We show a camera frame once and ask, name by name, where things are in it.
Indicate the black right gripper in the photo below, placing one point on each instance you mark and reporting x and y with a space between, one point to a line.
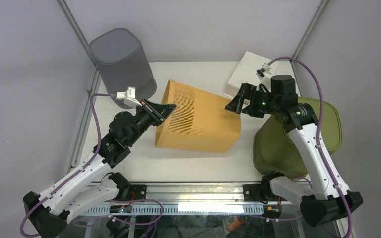
246 92

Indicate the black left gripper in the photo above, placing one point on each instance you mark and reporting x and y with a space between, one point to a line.
158 112

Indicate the yellow slatted bin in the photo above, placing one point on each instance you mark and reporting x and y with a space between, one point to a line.
199 122

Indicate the white perforated plastic basket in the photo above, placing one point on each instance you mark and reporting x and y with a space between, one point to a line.
246 72

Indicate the green slatted bin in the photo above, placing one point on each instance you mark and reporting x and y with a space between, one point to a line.
275 152

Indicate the large grey slatted bin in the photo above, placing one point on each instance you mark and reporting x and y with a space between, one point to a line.
121 60

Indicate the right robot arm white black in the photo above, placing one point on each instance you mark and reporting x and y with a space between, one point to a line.
330 197

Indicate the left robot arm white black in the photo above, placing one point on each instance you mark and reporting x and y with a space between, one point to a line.
51 210

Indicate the orange object under table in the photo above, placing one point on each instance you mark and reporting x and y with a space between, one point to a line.
233 222

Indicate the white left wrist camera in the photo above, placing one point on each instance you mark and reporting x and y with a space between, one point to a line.
128 96

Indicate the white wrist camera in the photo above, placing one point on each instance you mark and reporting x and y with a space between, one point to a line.
264 74
128 96

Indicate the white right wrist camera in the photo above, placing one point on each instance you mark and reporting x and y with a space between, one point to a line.
264 74

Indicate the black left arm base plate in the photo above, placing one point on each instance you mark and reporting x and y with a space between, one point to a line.
133 192

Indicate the aluminium mounting rail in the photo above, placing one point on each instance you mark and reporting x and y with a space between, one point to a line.
166 193

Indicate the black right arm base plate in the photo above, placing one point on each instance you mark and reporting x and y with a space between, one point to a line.
254 193

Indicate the white slotted cable duct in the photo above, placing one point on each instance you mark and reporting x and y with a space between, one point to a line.
183 208

